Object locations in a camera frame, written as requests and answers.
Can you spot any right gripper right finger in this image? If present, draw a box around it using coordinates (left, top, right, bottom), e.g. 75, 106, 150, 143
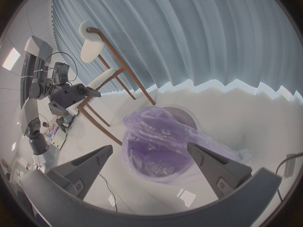
187, 142, 253, 201

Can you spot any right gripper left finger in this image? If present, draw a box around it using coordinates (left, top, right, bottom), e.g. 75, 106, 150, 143
46, 144, 113, 200

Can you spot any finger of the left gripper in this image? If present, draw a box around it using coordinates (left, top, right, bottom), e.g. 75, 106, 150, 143
84, 87, 102, 98

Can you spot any clear plastic wrapper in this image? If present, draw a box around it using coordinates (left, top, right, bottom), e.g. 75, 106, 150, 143
233, 149, 252, 166

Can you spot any purple plastic bag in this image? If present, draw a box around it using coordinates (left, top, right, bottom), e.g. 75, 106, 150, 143
122, 105, 237, 186

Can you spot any white trash bin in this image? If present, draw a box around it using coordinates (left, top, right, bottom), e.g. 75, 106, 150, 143
122, 104, 202, 186

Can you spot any white cushioned wooden chair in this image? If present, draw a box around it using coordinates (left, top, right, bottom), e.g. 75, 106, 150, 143
76, 20, 157, 146

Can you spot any pale blue curtain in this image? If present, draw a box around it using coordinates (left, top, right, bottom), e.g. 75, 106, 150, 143
51, 0, 303, 99

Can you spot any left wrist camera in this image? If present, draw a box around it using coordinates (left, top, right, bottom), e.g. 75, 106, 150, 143
53, 62, 71, 84

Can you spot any black cable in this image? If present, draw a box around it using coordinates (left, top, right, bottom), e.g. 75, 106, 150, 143
275, 153, 296, 202
98, 173, 119, 212

